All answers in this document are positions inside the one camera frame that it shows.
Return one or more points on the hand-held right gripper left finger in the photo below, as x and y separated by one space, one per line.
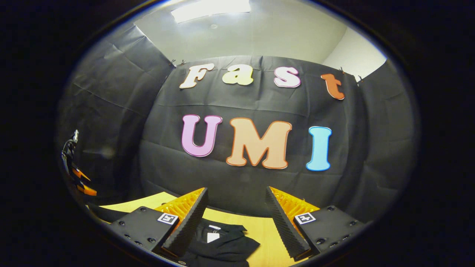
187 226

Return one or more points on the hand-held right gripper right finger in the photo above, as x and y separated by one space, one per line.
284 226

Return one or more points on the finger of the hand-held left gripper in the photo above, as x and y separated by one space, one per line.
81 173
87 191

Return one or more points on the black backdrop cloth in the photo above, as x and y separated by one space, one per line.
167 174

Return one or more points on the black button shirt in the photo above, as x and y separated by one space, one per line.
222 244

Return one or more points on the ceiling light panel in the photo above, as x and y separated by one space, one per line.
209 9

